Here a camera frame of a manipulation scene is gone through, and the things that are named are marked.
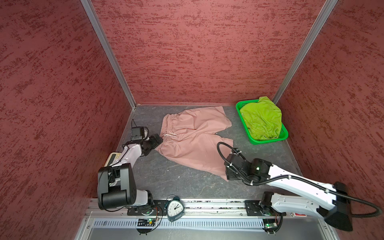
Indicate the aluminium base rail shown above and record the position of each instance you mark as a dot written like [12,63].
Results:
[212,208]

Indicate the aluminium corner post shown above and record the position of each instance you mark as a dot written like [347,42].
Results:
[96,24]
[317,26]

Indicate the right controller board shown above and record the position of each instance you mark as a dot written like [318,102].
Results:
[271,226]

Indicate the left controller board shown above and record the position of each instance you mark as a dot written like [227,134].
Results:
[145,226]

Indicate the teal alarm clock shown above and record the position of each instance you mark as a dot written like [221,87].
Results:
[175,208]

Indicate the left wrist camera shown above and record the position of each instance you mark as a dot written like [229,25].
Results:
[139,133]

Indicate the left aluminium corner post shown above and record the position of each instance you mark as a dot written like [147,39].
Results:
[96,24]

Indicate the beige calculator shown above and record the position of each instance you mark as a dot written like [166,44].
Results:
[113,157]

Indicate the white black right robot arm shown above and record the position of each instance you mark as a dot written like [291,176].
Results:
[311,198]

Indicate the controller board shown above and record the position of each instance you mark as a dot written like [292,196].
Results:
[271,226]
[145,226]

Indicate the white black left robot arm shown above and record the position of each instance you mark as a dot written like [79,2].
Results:
[116,183]

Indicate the lime green shorts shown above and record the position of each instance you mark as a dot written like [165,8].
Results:
[263,119]

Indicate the right aluminium corner post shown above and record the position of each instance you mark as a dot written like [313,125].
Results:
[317,26]

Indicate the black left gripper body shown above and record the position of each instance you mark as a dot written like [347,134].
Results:
[151,143]

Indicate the green plastic basket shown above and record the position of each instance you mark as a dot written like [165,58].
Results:
[283,134]

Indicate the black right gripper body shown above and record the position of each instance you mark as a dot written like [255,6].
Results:
[233,176]

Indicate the pink shorts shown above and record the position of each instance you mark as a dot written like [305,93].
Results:
[190,139]

